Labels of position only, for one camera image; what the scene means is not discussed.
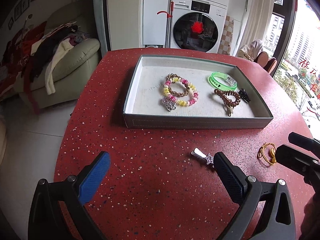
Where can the white front-load washing machine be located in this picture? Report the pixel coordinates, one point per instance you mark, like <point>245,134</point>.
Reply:
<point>197,25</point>

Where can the grey shallow tray box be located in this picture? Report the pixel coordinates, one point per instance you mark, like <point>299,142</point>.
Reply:
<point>198,104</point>

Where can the beige leather sofa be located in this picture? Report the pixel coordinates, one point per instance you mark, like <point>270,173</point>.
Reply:
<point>82,13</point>

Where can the brown round chair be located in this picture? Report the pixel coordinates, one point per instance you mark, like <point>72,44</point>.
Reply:
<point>262,59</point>
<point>271,64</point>

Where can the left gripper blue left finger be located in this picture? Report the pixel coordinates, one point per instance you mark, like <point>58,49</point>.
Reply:
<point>86,183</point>

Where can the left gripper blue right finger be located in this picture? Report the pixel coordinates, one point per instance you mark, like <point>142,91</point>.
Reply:
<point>233,178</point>

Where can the silver star hair clip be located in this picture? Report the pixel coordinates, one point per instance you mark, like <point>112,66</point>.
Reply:
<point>208,158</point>

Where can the white tall cabinet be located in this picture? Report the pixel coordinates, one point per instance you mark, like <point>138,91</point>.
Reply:
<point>123,24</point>

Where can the pile of clothes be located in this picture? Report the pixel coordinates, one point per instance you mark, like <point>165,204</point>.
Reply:
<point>45,70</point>

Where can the beige thin hair clip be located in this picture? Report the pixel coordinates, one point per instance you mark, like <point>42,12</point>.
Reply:
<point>230,110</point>

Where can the red handled mop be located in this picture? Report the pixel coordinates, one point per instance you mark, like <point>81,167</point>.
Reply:
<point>169,15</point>

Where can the green translucent bangle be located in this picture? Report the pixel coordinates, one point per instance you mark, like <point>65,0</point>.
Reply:
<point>222,81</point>

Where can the silver heart earring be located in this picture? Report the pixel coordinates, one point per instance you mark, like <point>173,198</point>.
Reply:
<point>168,103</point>

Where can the black hair claw clip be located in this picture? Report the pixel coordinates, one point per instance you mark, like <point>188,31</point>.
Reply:
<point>244,95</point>

